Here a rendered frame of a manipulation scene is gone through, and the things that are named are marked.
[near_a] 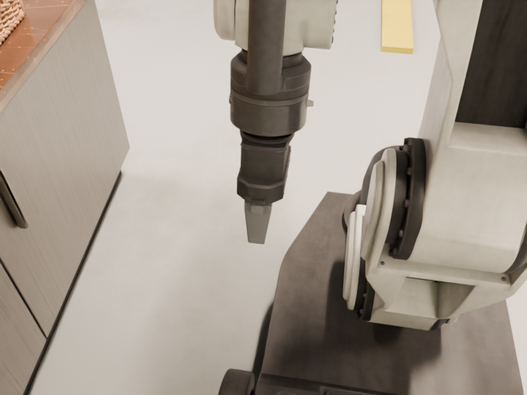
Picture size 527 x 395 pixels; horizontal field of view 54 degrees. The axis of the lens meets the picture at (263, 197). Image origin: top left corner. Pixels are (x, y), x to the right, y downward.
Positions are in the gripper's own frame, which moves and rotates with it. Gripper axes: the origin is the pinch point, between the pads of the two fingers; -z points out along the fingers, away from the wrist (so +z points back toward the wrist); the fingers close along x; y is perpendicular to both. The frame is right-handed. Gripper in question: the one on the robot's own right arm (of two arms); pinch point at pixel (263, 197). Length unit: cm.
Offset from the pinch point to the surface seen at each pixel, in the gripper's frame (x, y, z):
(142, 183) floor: -66, -42, -45
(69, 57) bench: -42, -45, 0
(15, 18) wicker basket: -36, -51, 9
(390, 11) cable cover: -179, 32, -18
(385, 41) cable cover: -152, 29, -24
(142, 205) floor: -58, -40, -47
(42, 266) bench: -15, -44, -32
